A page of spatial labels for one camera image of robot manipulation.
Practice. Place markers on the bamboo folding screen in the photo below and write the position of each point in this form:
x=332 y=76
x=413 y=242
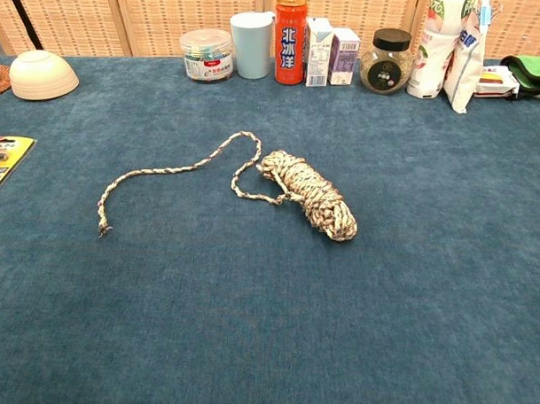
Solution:
x=161 y=16

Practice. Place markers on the clear jar of coloured clips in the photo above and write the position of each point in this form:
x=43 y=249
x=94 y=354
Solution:
x=207 y=53

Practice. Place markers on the small white snack packet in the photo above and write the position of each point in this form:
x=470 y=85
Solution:
x=496 y=81

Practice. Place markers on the purple milk carton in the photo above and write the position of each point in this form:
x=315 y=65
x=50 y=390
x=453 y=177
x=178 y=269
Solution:
x=344 y=58

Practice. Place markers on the white snack bag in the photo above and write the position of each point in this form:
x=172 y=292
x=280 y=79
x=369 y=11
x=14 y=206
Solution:
x=465 y=71

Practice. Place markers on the orange soda can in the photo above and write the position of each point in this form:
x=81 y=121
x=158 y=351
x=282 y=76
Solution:
x=290 y=43

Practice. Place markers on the black tripod stand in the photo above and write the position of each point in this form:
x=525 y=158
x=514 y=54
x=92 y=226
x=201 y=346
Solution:
x=23 y=14

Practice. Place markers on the cream upturned bowl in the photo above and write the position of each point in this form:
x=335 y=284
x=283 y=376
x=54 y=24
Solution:
x=41 y=76

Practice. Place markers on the yellow package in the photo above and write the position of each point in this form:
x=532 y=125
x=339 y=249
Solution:
x=7 y=162

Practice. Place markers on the light blue plastic cup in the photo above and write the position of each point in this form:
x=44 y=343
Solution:
x=252 y=46

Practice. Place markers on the blue table cloth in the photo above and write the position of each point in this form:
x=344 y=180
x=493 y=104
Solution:
x=266 y=299

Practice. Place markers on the folded green cloth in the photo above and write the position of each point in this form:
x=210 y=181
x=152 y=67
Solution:
x=534 y=69

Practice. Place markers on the white blue milk carton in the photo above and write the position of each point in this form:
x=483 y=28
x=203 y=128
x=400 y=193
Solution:
x=317 y=57

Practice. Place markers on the blue bag clip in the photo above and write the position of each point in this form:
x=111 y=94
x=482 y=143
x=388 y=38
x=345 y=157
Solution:
x=486 y=14

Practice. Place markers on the glass jar with black lid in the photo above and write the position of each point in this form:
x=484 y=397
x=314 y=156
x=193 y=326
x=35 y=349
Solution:
x=385 y=66

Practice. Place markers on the white-label bottle with yellow cap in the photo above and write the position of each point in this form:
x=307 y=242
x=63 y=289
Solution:
x=430 y=57

